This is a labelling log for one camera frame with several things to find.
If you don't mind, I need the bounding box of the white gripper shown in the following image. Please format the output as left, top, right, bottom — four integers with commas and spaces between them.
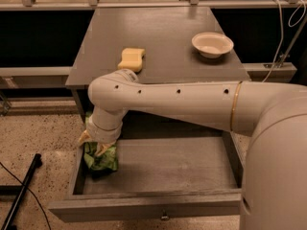
78, 107, 127, 157

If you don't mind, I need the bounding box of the green rice chip bag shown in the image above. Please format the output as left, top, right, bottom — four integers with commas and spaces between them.
83, 111, 120, 173

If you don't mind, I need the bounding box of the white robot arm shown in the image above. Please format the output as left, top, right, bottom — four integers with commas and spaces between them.
79, 69, 307, 230

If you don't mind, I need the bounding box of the open grey drawer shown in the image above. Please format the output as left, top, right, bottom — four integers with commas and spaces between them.
48, 122, 248, 222

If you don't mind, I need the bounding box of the metal drawer knob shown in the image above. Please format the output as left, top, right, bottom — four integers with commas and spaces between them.
160, 211, 170, 221

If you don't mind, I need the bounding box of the yellow sponge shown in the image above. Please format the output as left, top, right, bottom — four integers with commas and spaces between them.
117, 48, 145, 73

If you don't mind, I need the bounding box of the black stand leg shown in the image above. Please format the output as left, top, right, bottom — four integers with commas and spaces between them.
1, 153, 42, 230

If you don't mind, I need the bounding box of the grey cabinet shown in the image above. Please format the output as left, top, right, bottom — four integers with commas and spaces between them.
66, 7, 249, 117

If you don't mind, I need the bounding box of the white bowl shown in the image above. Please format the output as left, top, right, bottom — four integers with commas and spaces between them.
192, 32, 234, 58

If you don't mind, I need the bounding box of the black floor cable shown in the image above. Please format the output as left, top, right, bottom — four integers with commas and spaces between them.
0, 161, 53, 230

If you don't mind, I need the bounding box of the white hanging cable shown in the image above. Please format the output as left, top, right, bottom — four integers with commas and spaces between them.
261, 0, 307, 83

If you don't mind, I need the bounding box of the metal railing frame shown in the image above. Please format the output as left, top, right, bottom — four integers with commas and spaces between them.
0, 0, 307, 117

